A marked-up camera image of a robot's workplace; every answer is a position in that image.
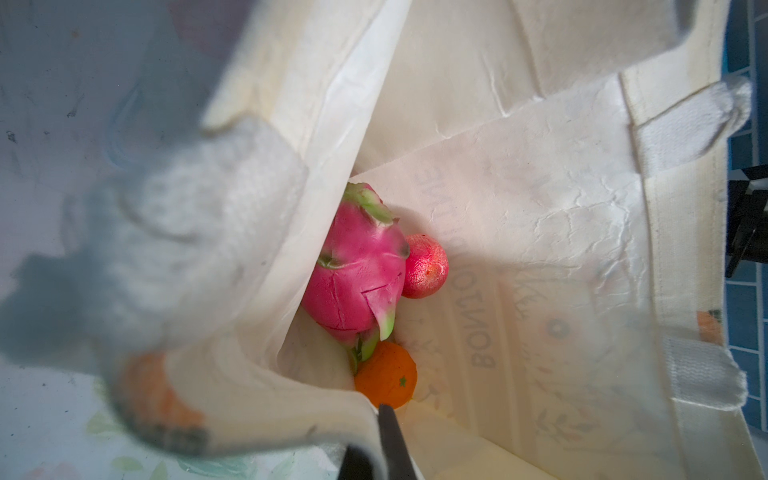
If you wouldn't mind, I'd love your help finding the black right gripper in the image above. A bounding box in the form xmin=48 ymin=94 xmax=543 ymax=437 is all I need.
xmin=725 ymin=165 xmax=767 ymax=278

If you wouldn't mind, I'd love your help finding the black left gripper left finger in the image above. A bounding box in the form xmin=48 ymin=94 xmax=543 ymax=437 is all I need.
xmin=337 ymin=445 xmax=374 ymax=480

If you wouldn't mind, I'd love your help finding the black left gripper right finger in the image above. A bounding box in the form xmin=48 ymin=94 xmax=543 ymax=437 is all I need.
xmin=378 ymin=404 xmax=418 ymax=480

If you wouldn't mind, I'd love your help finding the orange tangerine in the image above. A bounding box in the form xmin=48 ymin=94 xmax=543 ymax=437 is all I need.
xmin=354 ymin=341 xmax=418 ymax=409

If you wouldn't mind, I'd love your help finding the pink dragon fruit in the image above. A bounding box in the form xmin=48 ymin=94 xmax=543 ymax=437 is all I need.
xmin=302 ymin=183 xmax=410 ymax=368

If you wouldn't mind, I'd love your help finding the cream floral tote bag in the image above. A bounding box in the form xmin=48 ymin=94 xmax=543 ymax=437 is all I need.
xmin=1 ymin=1 xmax=763 ymax=479

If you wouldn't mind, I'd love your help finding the floral table mat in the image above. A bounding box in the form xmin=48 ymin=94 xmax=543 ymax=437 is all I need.
xmin=1 ymin=363 xmax=338 ymax=479

